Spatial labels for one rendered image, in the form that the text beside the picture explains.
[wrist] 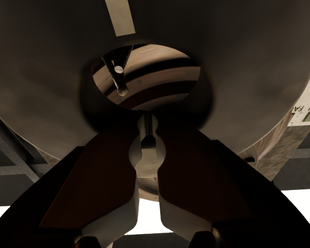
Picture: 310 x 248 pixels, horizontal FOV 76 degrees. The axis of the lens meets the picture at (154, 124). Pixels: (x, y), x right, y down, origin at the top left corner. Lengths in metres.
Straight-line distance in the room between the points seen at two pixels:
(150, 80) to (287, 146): 0.68
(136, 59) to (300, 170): 9.19
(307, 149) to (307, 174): 3.10
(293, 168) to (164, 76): 9.05
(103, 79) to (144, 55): 0.08
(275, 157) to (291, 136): 0.13
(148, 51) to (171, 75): 0.05
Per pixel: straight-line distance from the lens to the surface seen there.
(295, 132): 0.84
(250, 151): 0.38
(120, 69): 0.23
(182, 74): 0.32
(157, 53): 0.32
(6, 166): 6.46
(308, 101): 0.70
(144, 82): 0.32
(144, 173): 0.16
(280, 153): 0.92
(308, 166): 9.64
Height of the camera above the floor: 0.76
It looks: 46 degrees up
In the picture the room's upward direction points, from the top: 176 degrees clockwise
